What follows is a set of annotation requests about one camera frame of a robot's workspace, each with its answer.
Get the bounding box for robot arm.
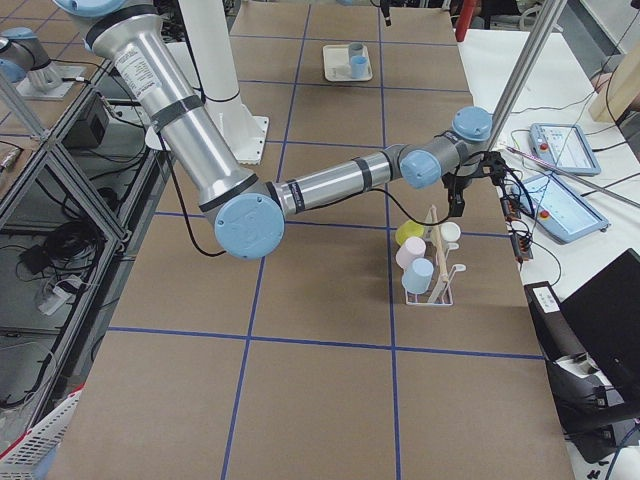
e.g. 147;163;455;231
57;1;493;259

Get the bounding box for grey plastic cup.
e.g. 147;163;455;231
348;42;364;57

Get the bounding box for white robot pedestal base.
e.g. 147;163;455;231
179;0;269;165

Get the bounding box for pink plastic cup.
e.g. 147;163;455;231
395;236;426;270

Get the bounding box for white perforated basket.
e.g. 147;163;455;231
1;386;84;480

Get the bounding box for green tipped grabber stick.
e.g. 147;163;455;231
500;145;640;209

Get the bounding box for blue teach pendant far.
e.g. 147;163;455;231
529;123;601;176

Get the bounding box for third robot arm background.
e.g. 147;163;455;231
1;27;71;101

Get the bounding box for red cylinder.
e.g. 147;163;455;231
454;0;477;42

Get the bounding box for blue plastic cup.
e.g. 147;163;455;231
401;258;434;295
350;55;368;80

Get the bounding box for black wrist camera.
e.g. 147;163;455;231
478;151;507;187

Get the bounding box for aluminium frame post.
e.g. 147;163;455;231
485;0;567;151

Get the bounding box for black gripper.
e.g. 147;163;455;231
379;0;392;25
442;173;472;217

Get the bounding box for blue plastic cup front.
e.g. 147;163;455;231
350;55;368;80

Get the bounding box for blue teach pendant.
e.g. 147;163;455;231
510;172;610;244
529;123;601;176

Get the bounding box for blue teach pendant near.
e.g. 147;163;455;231
510;172;610;244

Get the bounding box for yellow plastic cup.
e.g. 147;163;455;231
394;220;425;246

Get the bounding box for cream plastic tray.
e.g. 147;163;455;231
322;44;373;82

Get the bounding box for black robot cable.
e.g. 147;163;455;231
164;134;431;259

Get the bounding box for cream plastic cup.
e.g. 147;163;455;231
440;222;461;245

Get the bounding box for white wire cup rack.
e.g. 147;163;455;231
402;205;467;307

